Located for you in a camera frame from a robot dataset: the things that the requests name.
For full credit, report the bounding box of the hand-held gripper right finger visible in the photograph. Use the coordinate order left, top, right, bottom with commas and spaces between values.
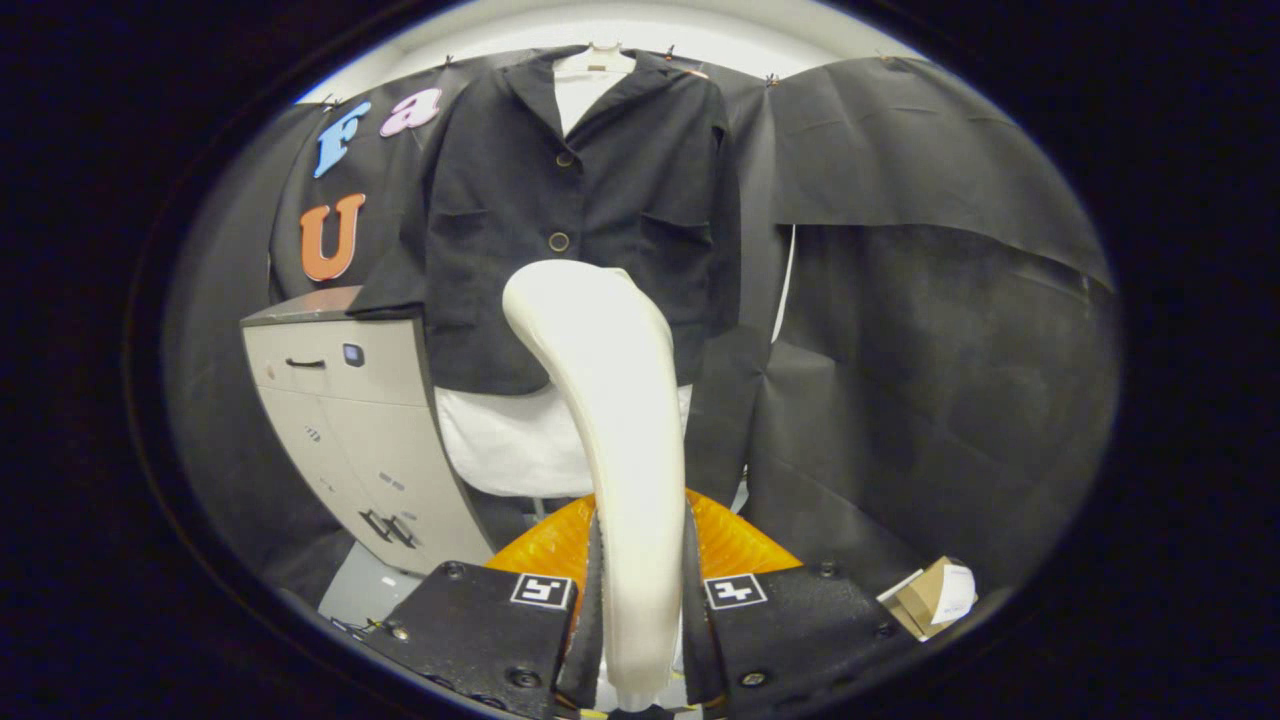
682, 490, 921, 717

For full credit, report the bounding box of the white clothes hanger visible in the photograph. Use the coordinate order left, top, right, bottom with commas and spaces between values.
553, 42, 638, 77

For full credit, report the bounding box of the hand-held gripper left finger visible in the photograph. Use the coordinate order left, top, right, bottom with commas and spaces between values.
362, 495, 606, 720

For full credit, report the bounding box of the black suit jacket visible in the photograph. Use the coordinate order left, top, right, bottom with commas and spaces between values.
345, 45, 747, 397

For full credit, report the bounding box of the small cardboard box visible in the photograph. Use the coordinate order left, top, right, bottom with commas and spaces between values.
877, 556, 978, 643

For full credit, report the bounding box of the black backdrop cloth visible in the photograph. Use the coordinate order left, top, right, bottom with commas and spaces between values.
165, 50, 1121, 603

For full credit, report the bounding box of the grey cabinet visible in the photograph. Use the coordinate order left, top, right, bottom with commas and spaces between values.
240, 287, 497, 577

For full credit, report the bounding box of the white garment steamer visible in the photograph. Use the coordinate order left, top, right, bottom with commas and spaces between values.
502, 260, 691, 713

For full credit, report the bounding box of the white mannequin torso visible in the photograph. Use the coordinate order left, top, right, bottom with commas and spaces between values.
435, 72, 694, 499

